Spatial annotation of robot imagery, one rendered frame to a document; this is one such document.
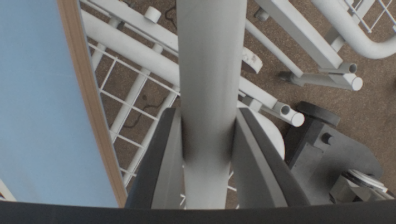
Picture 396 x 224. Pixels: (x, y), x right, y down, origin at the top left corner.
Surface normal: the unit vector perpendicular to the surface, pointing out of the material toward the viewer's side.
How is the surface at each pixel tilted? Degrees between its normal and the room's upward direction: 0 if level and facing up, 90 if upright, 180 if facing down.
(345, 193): 43
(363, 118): 0
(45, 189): 31
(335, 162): 0
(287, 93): 0
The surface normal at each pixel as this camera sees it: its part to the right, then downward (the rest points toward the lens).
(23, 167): -0.34, 0.46
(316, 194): 0.13, 0.23
